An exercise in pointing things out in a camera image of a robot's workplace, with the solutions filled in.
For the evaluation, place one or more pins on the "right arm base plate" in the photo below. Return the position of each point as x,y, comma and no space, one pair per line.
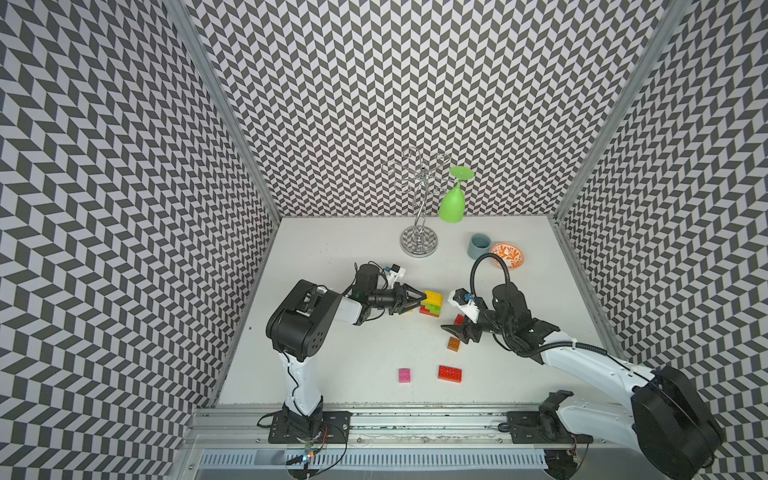
534,427

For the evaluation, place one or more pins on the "red long lego brick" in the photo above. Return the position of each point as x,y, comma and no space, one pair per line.
450,374
424,311

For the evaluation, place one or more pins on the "chrome mug tree stand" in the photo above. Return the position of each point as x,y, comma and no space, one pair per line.
419,169

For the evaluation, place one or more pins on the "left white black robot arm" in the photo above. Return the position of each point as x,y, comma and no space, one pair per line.
300,324

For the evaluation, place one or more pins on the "green plastic wine glass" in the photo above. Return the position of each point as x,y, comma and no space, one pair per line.
452,206

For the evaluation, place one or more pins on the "red long lego brick front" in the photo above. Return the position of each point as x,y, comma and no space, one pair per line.
450,374

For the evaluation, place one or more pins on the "green lego brick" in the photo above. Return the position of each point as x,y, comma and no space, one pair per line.
434,308

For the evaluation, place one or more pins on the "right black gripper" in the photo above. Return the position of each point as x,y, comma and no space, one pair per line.
459,331

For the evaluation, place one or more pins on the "aluminium front rail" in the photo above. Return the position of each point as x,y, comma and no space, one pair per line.
430,425

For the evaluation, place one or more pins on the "brown lego brick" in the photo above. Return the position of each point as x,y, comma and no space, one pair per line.
454,344

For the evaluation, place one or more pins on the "grey blue cup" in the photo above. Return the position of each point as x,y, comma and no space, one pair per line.
479,245

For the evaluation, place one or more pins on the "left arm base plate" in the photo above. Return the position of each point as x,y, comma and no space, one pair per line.
327,427

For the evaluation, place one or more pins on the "orange patterned small bowl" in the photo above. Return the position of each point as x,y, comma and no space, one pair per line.
512,256

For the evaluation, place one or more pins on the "yellow long lego brick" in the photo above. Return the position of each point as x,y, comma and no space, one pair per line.
433,298

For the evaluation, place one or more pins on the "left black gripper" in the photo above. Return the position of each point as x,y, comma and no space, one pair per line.
401,295

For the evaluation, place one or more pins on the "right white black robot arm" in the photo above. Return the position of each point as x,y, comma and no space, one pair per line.
658,413

